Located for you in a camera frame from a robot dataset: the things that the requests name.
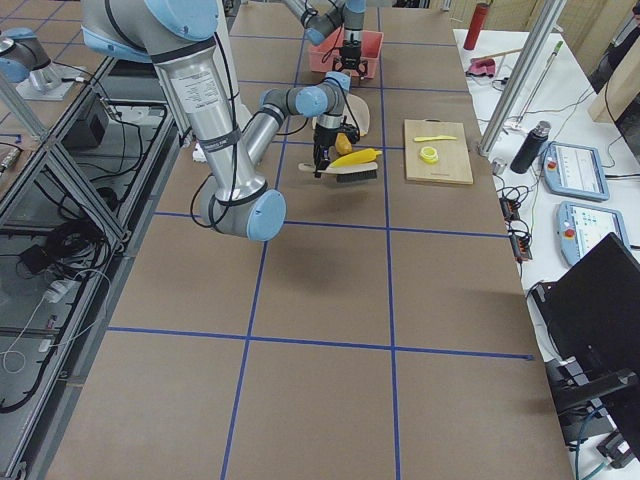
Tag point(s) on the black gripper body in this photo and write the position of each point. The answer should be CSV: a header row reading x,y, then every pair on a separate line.
x,y
323,137
351,51

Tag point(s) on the brown toy potato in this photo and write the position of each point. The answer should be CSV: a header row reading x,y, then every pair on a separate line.
x,y
343,145

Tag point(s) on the yellow toy corn cob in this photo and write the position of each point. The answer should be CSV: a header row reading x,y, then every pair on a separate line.
x,y
356,158

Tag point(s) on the beige plastic dustpan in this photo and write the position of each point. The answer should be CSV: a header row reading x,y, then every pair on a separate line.
x,y
349,114

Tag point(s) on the beige hand brush black bristles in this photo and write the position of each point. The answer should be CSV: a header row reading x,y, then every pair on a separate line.
x,y
347,174

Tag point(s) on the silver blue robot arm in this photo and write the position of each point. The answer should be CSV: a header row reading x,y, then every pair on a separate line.
x,y
179,39
346,20

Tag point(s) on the pink plastic bin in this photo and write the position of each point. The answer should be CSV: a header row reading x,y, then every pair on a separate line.
x,y
370,42

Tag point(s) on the yellow toy lemon slice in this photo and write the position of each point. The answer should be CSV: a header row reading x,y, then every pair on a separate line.
x,y
429,155

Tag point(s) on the yellow plastic toy knife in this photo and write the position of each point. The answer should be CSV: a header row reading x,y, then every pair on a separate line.
x,y
434,138

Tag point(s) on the bamboo cutting board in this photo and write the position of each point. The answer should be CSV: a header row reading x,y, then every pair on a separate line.
x,y
454,163

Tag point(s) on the pink cloth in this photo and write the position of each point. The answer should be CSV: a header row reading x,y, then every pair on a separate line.
x,y
482,68

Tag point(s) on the red water bottle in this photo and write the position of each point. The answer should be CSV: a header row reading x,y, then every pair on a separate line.
x,y
476,25

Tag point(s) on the black thermos bottle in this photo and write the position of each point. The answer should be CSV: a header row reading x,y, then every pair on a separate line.
x,y
530,147

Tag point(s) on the metal grabber rod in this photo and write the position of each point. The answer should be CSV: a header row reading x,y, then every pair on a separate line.
x,y
515,125

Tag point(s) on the far blue teach pendant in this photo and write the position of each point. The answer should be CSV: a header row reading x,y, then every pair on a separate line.
x,y
574,171

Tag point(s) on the blue teach pendant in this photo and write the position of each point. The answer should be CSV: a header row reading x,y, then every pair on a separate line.
x,y
574,171
580,227

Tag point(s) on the near blue teach pendant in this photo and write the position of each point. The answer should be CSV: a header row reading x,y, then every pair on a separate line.
x,y
580,227

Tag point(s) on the black monitor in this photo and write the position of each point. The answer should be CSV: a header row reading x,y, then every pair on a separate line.
x,y
592,315

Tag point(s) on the aluminium frame post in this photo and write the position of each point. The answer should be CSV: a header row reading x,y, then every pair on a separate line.
x,y
533,45

